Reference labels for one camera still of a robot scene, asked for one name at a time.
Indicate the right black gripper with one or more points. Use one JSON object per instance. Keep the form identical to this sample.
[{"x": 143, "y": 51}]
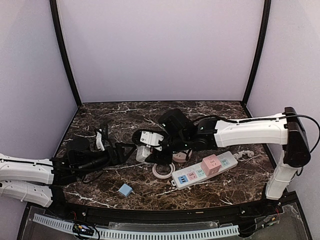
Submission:
[{"x": 155, "y": 157}]

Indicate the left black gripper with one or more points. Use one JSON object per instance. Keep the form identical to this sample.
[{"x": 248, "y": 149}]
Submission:
[{"x": 111, "y": 153}]

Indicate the white multicolour power strip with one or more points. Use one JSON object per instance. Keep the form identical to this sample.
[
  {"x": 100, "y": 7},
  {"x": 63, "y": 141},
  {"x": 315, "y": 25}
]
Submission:
[{"x": 191, "y": 175}]

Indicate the pink cube socket adapter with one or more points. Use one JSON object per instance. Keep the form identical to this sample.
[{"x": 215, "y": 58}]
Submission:
[{"x": 210, "y": 165}]

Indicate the white plug adapter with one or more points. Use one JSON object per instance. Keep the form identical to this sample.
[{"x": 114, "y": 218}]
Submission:
[{"x": 142, "y": 153}]

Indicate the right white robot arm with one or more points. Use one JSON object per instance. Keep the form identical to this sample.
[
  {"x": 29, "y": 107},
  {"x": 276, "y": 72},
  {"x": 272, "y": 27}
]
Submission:
[{"x": 211, "y": 132}]

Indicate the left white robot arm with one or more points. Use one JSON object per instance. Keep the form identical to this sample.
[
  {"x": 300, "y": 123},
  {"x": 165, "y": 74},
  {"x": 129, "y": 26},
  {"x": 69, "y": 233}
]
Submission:
[{"x": 40, "y": 181}]

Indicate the blue plug adapter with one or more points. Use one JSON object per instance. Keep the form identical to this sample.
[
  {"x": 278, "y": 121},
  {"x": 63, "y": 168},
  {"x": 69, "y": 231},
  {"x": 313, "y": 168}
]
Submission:
[{"x": 125, "y": 190}]

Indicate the pink round power socket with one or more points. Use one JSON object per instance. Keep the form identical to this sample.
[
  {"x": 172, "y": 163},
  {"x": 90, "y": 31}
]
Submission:
[{"x": 180, "y": 157}]

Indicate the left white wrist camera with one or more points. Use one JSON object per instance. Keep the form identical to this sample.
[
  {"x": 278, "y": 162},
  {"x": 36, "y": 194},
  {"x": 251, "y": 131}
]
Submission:
[{"x": 101, "y": 137}]

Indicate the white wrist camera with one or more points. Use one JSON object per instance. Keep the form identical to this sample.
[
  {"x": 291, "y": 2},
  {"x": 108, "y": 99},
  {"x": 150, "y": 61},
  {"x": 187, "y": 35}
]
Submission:
[
  {"x": 151, "y": 139},
  {"x": 101, "y": 137}
]

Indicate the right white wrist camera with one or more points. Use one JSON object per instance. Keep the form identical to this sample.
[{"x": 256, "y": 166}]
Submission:
[{"x": 151, "y": 139}]

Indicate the black front rail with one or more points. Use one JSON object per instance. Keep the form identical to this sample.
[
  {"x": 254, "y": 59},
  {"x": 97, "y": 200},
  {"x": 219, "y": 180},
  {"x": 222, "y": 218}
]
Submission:
[{"x": 239, "y": 213}]

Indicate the white slotted cable duct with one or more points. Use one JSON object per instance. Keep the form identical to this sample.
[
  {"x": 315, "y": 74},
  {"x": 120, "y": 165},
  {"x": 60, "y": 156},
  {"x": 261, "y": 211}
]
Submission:
[{"x": 119, "y": 234}]

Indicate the left black frame post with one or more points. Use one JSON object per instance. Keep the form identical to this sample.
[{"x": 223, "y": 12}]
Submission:
[{"x": 63, "y": 51}]

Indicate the black frame post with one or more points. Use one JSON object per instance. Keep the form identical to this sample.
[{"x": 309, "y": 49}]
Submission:
[
  {"x": 63, "y": 51},
  {"x": 258, "y": 51}
]

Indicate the right black frame post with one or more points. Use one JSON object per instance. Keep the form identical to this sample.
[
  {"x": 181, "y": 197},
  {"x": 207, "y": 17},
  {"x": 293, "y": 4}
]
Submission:
[{"x": 258, "y": 51}]

